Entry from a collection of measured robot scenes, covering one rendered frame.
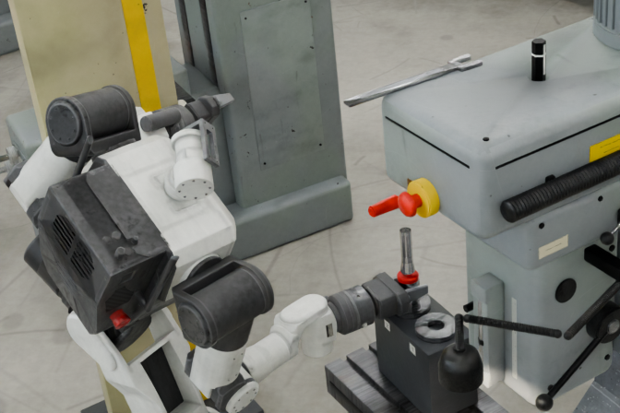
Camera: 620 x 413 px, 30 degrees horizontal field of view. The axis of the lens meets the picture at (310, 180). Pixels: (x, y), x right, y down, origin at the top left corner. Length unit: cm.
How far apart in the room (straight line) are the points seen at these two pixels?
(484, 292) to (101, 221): 66
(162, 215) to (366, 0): 533
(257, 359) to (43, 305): 260
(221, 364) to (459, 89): 68
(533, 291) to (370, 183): 341
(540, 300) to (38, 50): 183
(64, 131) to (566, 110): 90
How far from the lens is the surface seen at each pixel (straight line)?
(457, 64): 187
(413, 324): 249
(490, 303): 196
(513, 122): 171
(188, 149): 199
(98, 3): 333
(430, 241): 484
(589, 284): 197
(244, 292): 199
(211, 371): 214
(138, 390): 235
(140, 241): 199
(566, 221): 183
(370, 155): 550
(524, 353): 200
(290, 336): 234
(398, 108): 178
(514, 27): 677
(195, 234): 203
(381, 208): 186
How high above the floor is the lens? 269
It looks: 30 degrees down
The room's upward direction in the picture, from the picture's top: 6 degrees counter-clockwise
